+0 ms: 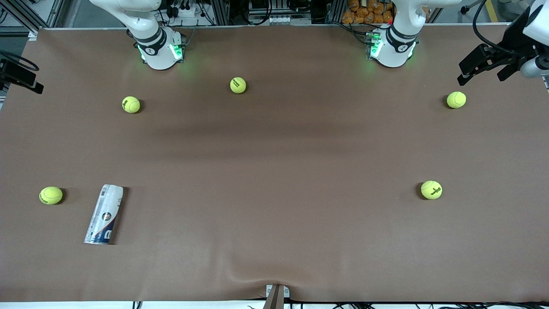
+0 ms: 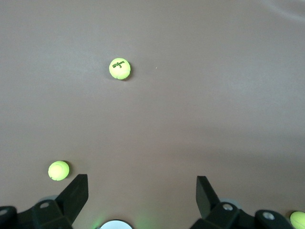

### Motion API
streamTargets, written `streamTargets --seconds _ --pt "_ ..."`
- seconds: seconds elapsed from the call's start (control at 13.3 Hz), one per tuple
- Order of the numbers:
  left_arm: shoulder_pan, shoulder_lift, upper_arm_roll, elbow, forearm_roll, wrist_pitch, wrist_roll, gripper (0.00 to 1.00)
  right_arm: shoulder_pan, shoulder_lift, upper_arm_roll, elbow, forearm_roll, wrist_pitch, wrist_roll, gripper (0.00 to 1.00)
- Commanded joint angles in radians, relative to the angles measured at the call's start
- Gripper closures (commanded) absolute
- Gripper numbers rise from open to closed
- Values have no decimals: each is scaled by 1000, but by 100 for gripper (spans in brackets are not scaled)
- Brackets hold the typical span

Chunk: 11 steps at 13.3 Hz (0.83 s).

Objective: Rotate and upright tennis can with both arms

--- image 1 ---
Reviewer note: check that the aluminium frame profile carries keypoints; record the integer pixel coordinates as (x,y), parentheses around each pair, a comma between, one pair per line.
(25,17)

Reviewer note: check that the clear Wilson tennis ball can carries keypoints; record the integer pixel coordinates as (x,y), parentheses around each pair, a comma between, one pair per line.
(104,216)

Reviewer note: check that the white power strip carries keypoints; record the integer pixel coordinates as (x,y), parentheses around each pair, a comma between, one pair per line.
(185,11)

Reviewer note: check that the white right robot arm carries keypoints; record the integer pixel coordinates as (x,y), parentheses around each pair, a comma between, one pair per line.
(158,56)

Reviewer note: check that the metal bracket with brown bar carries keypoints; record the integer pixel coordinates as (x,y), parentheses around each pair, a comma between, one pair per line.
(276,296)

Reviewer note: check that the bag of orange items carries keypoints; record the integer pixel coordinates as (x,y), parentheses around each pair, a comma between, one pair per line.
(369,12)

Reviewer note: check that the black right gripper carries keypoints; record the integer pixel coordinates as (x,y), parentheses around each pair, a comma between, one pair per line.
(13,73)

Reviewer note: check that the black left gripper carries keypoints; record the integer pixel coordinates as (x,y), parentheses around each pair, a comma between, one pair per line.
(514,40)

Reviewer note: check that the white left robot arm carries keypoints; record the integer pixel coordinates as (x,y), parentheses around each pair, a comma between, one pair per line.
(392,53)

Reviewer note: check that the small electronics box green light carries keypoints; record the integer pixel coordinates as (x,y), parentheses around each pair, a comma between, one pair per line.
(178,49)
(372,45)

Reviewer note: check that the brown table mat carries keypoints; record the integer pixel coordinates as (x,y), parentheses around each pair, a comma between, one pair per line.
(274,171)

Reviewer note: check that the yellow Wilson 3 tennis ball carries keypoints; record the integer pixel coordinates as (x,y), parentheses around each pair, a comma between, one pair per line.
(431,189)

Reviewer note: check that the white terminal strip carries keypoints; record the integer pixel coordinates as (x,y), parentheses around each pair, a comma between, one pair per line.
(272,19)

